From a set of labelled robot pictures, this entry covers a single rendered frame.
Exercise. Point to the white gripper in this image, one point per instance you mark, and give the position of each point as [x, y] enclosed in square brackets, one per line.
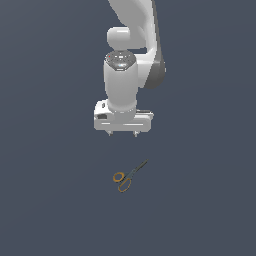
[121, 122]

